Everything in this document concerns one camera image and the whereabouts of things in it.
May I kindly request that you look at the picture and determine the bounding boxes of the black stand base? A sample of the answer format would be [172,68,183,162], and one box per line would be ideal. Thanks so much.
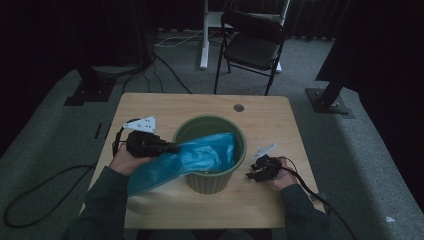
[63,65,117,107]

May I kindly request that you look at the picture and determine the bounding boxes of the black folding chair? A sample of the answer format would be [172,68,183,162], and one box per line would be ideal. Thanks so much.
[213,10,288,97]

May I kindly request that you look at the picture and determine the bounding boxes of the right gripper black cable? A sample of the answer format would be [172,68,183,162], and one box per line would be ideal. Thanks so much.
[283,156,357,240]

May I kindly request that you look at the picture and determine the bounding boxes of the black stand with base plate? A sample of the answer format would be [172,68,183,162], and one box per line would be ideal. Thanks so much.
[305,78,356,120]

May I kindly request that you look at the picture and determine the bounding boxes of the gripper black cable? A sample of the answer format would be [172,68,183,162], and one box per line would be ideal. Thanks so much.
[3,118,142,229]
[283,156,357,240]

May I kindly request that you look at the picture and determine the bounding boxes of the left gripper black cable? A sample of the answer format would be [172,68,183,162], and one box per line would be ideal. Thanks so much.
[3,118,142,229]

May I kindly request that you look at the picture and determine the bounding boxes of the blue plastic trash bag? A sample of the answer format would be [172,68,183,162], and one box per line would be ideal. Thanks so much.
[127,132,238,198]

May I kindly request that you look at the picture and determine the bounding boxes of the green ribbed trash bin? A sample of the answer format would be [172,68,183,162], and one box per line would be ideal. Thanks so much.
[172,114,248,195]

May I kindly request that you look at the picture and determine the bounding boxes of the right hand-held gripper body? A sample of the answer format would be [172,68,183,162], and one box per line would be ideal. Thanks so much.
[252,143,284,181]

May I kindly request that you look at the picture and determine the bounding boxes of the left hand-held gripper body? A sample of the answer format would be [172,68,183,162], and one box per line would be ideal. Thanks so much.
[123,115,168,159]

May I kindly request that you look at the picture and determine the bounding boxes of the white floor cable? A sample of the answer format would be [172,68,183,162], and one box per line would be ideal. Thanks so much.
[154,29,205,49]

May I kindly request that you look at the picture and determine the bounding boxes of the person's right hand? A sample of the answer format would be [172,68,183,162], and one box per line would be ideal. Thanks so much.
[266,157,299,192]

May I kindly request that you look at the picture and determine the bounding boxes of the black floor cables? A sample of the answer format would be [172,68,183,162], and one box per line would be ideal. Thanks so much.
[121,49,193,95]

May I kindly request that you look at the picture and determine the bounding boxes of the person's left hand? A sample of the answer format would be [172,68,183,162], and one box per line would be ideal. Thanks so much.
[109,145,155,177]

